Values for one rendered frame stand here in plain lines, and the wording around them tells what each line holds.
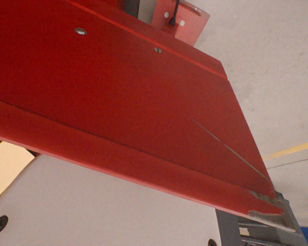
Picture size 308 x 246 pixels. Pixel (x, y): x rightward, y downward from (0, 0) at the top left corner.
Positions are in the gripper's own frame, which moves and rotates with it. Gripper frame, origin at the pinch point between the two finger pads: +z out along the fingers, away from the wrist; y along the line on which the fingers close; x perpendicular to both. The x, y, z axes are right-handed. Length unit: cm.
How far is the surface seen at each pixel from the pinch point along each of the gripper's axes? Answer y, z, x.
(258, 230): 194, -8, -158
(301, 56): 75, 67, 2
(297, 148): 154, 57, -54
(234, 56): 45, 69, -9
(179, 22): 7, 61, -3
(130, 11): -17, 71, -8
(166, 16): 1, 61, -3
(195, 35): 19, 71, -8
